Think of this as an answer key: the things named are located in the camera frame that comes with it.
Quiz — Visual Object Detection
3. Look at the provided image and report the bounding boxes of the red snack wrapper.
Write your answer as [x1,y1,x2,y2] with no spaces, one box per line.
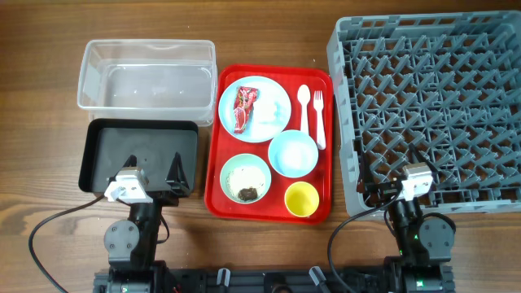
[233,86,259,133]

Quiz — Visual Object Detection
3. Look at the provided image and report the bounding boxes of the rice and food scraps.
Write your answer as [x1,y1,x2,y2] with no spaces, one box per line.
[225,166,267,203]

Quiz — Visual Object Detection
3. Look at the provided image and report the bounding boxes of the red serving tray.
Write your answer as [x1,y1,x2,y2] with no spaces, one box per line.
[204,64,334,224]

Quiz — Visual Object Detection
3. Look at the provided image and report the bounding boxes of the white plastic fork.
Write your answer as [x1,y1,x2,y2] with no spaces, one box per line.
[313,90,326,150]

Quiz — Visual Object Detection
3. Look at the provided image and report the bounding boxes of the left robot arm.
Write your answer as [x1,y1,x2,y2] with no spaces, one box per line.
[93,153,190,293]

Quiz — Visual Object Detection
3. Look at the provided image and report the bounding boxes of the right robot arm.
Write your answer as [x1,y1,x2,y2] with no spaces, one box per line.
[359,145,457,292]

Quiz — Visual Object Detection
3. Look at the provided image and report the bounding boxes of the mint green bowl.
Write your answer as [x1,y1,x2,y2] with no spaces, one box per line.
[220,153,272,204]

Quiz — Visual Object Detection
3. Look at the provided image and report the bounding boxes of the yellow plastic cup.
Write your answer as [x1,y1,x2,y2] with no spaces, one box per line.
[284,181,320,217]

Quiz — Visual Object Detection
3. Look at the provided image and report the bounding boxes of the left black cable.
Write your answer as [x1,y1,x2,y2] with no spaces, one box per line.
[28,194,107,293]

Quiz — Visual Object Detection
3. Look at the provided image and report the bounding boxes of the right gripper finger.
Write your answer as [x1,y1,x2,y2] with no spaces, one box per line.
[357,151,373,194]
[409,143,438,173]

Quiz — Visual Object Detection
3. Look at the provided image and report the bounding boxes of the white plastic spoon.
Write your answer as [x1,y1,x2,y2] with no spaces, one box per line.
[297,84,310,134]

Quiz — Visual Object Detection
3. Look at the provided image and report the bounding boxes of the grey dishwasher rack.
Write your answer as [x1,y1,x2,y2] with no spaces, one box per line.
[326,11,520,214]

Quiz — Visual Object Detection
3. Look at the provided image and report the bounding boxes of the black plastic tray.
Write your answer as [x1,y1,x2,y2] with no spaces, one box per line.
[78,119,198,193]

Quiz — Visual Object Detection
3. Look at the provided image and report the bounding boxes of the light blue plate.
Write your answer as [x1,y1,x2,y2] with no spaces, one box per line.
[217,76,291,143]

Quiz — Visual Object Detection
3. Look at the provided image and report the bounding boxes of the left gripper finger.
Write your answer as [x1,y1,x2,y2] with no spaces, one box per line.
[165,152,190,196]
[107,155,138,183]

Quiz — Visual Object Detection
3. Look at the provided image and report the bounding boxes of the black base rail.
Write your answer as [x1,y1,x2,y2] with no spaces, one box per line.
[92,266,455,293]

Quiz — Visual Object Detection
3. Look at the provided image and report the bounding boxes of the clear plastic bin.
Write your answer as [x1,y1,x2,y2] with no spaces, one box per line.
[77,39,217,126]

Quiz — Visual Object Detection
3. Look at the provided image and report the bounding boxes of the light blue bowl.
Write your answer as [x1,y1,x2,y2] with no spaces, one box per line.
[268,129,318,178]

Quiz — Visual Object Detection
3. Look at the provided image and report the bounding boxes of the white tissue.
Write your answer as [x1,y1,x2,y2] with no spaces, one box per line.
[253,99,284,124]

